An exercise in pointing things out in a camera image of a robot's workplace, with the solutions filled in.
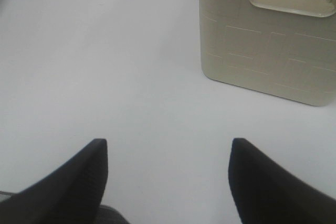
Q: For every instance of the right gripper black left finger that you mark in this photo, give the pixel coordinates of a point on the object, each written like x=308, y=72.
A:
x=70, y=194

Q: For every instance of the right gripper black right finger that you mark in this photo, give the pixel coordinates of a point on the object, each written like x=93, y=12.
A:
x=264, y=192

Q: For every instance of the beige basket grey rim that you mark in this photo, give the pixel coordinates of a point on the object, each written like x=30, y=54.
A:
x=284, y=48

